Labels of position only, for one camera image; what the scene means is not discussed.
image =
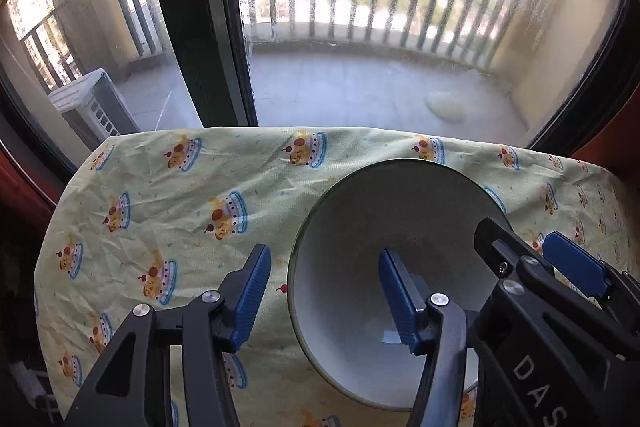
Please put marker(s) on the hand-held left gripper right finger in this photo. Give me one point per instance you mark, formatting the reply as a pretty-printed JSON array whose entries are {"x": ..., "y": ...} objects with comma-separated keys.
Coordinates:
[{"x": 395, "y": 292}]

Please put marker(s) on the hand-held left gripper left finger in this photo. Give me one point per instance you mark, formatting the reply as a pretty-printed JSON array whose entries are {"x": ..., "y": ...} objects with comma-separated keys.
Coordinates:
[{"x": 252, "y": 297}]

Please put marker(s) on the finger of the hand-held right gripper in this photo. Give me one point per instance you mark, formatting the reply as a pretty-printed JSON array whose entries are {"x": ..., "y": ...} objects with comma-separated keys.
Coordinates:
[
  {"x": 575, "y": 264},
  {"x": 500, "y": 247}
]

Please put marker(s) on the large floral print bowl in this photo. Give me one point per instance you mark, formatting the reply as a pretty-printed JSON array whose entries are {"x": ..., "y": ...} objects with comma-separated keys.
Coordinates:
[{"x": 360, "y": 232}]

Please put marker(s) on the orange curtain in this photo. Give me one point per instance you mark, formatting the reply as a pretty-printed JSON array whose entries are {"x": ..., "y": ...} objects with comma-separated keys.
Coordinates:
[
  {"x": 20, "y": 187},
  {"x": 615, "y": 157}
]

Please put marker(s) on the white lump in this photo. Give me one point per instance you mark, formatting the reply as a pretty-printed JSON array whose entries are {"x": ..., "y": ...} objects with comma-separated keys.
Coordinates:
[{"x": 446, "y": 107}]

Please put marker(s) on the yellow cake print tablecloth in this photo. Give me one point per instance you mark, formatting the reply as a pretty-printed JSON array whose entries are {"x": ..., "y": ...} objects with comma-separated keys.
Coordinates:
[{"x": 150, "y": 167}]

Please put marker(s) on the outdoor air conditioner unit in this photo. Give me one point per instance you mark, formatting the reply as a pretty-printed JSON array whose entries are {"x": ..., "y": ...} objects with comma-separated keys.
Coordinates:
[{"x": 95, "y": 107}]

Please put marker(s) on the dark metal balcony railing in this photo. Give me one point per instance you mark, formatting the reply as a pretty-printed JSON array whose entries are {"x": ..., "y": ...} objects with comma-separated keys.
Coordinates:
[{"x": 130, "y": 7}]

